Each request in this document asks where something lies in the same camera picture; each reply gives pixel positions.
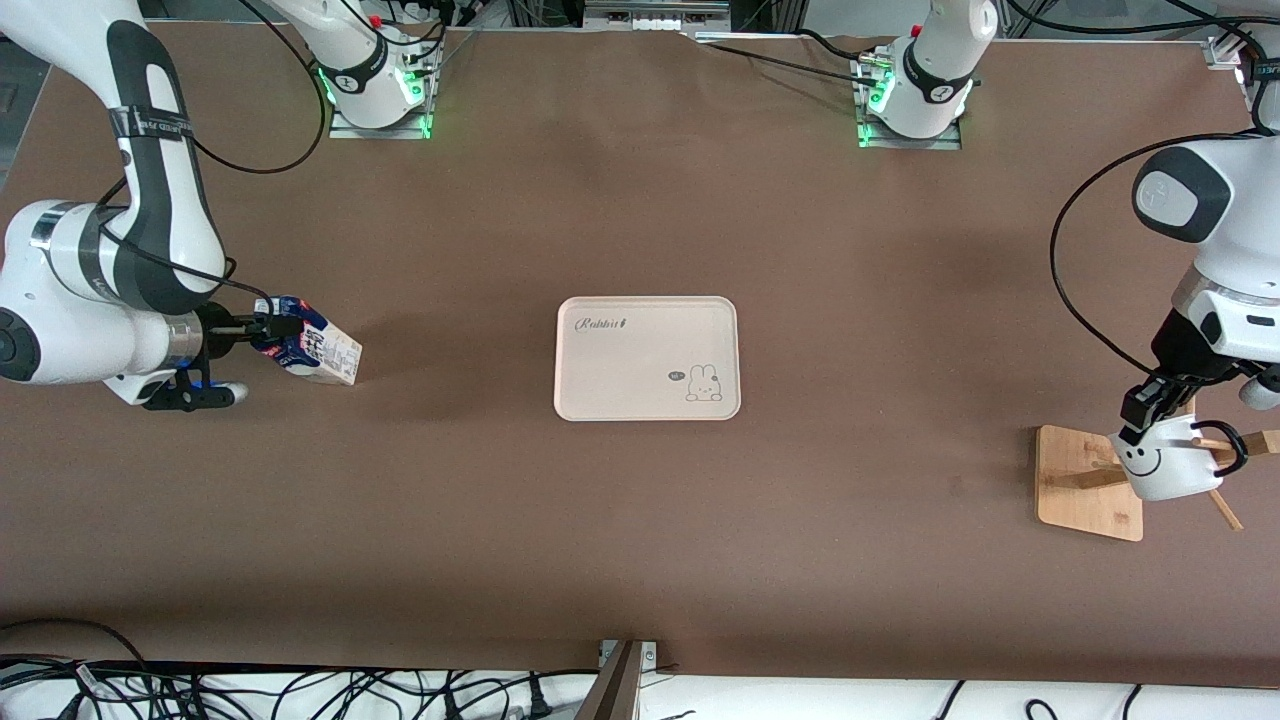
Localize black arched floor cable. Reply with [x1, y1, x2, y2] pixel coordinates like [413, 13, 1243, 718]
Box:
[0, 618, 151, 691]

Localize white smiley cup black handle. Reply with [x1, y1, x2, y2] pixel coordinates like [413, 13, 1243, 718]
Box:
[1108, 415, 1249, 503]

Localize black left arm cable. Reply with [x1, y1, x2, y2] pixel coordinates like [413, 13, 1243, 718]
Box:
[1003, 0, 1263, 379]

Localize beige rabbit print tray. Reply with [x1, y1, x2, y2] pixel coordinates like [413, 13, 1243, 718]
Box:
[554, 295, 742, 423]

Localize wooden mug tree stand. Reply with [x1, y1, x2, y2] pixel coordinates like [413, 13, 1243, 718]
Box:
[1035, 395, 1280, 543]

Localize blue white milk carton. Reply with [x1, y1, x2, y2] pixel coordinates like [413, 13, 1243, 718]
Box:
[250, 294, 363, 387]

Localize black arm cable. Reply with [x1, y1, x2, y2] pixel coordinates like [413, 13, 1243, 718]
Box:
[95, 0, 333, 301]
[1003, 0, 1263, 379]

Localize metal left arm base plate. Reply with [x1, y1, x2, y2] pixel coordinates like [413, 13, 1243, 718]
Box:
[855, 55, 963, 151]

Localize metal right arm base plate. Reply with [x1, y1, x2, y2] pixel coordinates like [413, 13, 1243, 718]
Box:
[328, 40, 433, 141]

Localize black base power cable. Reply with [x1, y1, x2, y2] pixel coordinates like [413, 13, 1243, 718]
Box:
[692, 30, 881, 91]

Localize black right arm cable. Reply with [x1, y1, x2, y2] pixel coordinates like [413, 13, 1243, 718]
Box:
[95, 0, 333, 301]

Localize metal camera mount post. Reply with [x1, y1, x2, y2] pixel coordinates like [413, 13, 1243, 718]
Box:
[575, 640, 659, 720]

